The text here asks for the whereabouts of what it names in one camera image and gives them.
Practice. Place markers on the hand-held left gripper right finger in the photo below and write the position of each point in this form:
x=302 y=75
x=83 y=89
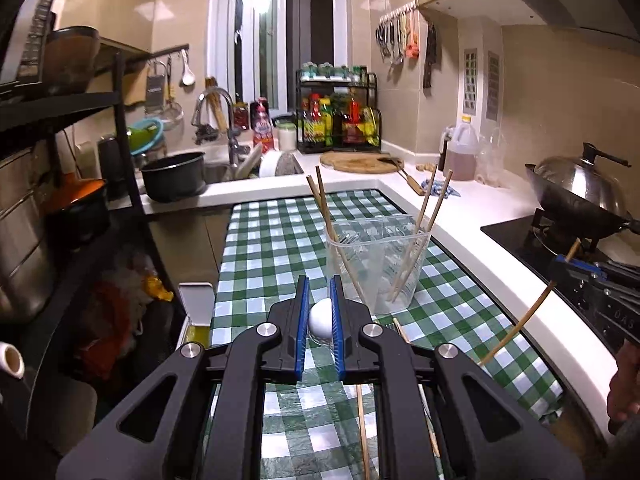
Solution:
x=338 y=330

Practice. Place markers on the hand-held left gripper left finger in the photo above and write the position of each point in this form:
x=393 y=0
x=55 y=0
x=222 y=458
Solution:
x=301 y=330

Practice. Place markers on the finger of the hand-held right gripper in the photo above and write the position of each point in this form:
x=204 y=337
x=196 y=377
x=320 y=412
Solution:
x=580 y=292
x=580 y=266

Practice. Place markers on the wooden chopstick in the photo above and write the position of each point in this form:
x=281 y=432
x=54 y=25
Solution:
x=363 y=435
x=425 y=195
x=484 y=358
x=439 y=200
x=311 y=183
x=400 y=329
x=320 y=177

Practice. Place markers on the clear plastic utensil holder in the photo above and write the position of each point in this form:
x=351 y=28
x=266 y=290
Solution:
x=380 y=260

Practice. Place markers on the hanging kitchen utensils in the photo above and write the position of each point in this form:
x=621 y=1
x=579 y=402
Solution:
x=397 y=35

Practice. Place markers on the person's right hand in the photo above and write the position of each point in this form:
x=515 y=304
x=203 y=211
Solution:
x=625 y=385

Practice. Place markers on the black gas stove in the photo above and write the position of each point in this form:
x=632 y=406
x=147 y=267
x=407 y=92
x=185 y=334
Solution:
x=525 y=245

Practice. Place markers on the black wok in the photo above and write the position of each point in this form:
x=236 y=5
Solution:
x=565 y=205

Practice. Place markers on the green checked tablecloth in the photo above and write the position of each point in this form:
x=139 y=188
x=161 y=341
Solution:
x=270 y=260

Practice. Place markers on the steel wok lid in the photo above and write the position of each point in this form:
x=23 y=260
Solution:
x=585 y=180

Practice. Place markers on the white lidded bin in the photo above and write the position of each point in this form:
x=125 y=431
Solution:
x=197 y=305

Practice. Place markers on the clear plastic bag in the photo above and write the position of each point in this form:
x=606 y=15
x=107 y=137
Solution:
x=490 y=160

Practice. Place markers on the blue cloth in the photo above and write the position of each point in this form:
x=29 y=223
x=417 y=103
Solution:
x=442 y=190

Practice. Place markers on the cooking oil jug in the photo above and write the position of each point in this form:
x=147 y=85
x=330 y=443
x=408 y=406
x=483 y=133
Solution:
x=460 y=155

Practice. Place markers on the round wooden cutting board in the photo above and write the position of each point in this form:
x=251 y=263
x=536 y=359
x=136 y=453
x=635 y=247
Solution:
x=350 y=162

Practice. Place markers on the white colander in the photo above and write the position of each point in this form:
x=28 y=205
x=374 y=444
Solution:
x=272 y=162

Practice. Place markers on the kitchen sink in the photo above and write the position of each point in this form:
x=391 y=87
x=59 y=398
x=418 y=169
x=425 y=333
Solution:
x=220 y=170

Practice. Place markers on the red and yellow plastic bags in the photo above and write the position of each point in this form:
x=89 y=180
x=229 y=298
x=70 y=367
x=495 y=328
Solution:
x=120 y=310

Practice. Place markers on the white lidded container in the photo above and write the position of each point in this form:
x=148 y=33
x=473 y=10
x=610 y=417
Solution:
x=287 y=137

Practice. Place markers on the black cooking pot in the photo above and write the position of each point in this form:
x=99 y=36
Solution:
x=172 y=180

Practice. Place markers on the pink soap bottle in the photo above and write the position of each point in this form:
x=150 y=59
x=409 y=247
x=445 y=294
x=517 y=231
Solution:
x=262 y=130

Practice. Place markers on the group of sauce bottles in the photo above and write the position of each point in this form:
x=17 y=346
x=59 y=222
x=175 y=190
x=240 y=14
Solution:
x=340 y=122

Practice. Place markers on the red jar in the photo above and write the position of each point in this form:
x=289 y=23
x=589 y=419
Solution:
x=241 y=117

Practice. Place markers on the black spice rack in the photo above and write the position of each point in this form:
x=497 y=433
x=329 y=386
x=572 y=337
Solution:
x=378 y=110

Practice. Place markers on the dark tall cup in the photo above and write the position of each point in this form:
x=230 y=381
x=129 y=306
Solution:
x=114 y=170

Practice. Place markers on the green plastic basin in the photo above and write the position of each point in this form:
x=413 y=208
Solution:
x=145 y=137

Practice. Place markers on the chrome faucet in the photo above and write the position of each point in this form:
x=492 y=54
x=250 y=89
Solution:
x=220 y=95

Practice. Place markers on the metal strainer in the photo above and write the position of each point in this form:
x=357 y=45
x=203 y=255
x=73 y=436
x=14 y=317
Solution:
x=173 y=116

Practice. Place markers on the orange and black pot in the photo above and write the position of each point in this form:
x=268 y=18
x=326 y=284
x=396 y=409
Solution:
x=80 y=210

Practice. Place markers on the hanging cleaver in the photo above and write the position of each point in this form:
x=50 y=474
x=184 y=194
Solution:
x=430 y=60

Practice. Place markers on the row of spice jars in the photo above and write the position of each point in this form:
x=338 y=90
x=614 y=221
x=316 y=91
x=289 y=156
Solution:
x=332 y=69

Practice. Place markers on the black shelf rack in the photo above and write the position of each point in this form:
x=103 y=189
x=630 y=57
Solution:
x=122 y=125

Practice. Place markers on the white ladle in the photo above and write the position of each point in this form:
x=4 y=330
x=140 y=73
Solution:
x=187 y=77

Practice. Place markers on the metal grater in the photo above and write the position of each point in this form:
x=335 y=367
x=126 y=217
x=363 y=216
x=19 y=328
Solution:
x=156 y=90

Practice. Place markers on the white tube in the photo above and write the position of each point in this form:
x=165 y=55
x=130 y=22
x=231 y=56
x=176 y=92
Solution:
x=10 y=360

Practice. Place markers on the stainless steel pot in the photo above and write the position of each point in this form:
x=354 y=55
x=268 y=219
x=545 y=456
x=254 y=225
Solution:
x=22 y=240

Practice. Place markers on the window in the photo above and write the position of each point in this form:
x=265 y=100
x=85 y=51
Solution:
x=280 y=35

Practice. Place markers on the brown bowl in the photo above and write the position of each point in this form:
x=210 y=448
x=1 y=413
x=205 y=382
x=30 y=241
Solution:
x=72 y=60

